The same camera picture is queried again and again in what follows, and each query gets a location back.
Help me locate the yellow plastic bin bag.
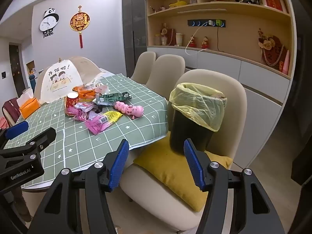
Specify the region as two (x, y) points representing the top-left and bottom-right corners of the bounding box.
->
(169, 83), (228, 132)

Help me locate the large flower bag decoration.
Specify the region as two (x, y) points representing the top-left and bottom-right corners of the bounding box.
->
(258, 28), (285, 66)

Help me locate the dark red cloth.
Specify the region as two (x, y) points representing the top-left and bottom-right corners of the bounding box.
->
(2, 97), (21, 127)

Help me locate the white charger cable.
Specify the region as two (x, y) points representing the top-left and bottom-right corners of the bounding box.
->
(185, 22), (212, 56)

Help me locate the white cabinet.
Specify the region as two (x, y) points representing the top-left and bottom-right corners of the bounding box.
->
(146, 46), (290, 152)

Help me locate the wooden wall shelf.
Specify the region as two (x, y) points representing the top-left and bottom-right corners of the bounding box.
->
(145, 0), (293, 80)

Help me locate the large pink snack wrapper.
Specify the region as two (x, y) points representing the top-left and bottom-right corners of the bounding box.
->
(84, 114), (111, 136)

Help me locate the dark wooden door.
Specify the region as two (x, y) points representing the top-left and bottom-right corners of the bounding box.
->
(9, 43), (26, 98)

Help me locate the pink caterpillar toy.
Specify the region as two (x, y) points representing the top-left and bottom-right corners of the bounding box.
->
(114, 101), (144, 120)

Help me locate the red gold wall ornament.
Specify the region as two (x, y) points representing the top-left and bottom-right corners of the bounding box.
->
(70, 5), (90, 49)

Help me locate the orange snack packet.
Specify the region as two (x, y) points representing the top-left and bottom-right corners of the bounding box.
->
(72, 85), (97, 103)

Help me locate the panda wall clock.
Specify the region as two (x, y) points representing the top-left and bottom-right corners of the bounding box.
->
(39, 8), (59, 39)

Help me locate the red framed picture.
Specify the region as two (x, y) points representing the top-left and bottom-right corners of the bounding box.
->
(260, 0), (288, 13)

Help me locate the pink round-label candy wrapper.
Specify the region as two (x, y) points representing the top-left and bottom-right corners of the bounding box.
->
(73, 102), (97, 121)

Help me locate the yellow cushion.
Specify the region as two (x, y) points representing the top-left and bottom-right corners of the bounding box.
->
(133, 136), (233, 212)

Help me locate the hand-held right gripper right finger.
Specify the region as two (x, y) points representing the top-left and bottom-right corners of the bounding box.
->
(183, 138), (285, 234)

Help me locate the black trash bin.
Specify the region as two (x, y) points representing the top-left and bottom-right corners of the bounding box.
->
(169, 102), (212, 155)

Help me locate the beige upholstered chair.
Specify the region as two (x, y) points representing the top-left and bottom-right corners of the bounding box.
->
(119, 69), (248, 233)
(130, 52), (156, 84)
(146, 54), (186, 98)

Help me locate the black cable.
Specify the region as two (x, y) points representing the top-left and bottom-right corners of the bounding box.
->
(216, 26), (225, 53)

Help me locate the cream printed food cover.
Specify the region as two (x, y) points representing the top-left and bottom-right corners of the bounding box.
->
(34, 57), (103, 104)

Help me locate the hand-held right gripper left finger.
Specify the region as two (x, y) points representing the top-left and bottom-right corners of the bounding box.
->
(28, 139), (130, 234)

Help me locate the red paper cup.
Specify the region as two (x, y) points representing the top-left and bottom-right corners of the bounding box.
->
(65, 92), (80, 116)

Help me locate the dark glass door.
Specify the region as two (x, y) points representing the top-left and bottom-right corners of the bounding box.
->
(122, 0), (148, 78)

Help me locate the orange tissue box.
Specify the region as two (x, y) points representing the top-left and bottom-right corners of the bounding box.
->
(17, 88), (41, 120)

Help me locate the black power socket rail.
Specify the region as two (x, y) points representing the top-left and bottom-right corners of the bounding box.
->
(187, 19), (226, 27)

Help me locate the yellow toy figure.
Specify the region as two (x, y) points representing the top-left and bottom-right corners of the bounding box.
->
(169, 0), (188, 8)

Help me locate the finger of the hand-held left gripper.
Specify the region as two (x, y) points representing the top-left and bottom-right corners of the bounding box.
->
(0, 127), (57, 160)
(0, 121), (30, 149)

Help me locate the pink cone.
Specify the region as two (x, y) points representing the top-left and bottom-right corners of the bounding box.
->
(282, 50), (290, 75)

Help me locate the green foil wrapper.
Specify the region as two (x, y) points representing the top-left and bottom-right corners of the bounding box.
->
(94, 91), (132, 106)

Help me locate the small flower bag decoration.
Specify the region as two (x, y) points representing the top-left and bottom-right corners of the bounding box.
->
(160, 23), (175, 45)

